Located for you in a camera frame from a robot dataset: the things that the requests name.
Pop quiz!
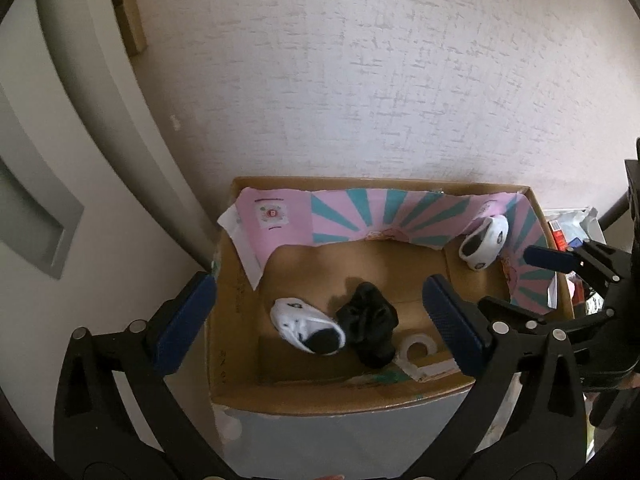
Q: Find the white tape roll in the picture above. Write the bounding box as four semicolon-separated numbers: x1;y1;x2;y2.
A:
397;332;442;377

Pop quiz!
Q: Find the brown cardboard box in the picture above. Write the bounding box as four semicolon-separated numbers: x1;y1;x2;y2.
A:
205;176;576;417

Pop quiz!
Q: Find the red white packet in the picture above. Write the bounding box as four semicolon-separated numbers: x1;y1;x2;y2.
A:
547;216;572;253

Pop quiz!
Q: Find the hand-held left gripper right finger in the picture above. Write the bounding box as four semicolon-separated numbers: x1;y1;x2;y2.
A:
421;274;587;480

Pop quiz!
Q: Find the wooden frame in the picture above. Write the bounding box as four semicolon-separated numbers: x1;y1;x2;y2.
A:
106;0;147;55

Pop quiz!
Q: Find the white sock with black toe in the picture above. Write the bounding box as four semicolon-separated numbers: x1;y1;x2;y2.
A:
270;298;347;357

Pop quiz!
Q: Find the white patterned sock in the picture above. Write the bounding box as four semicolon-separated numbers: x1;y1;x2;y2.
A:
458;214;510;272

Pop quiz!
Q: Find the white door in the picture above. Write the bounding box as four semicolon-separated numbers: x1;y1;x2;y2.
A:
0;0;217;283

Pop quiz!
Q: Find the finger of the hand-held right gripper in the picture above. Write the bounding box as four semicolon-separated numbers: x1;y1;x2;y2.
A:
524;239;632;286
477;296;617;342

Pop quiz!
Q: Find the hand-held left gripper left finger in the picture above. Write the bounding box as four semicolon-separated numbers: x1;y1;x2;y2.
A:
52;271;232;480

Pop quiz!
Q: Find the pink teal striped paper lining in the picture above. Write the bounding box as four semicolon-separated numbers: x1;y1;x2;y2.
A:
217;186;561;314

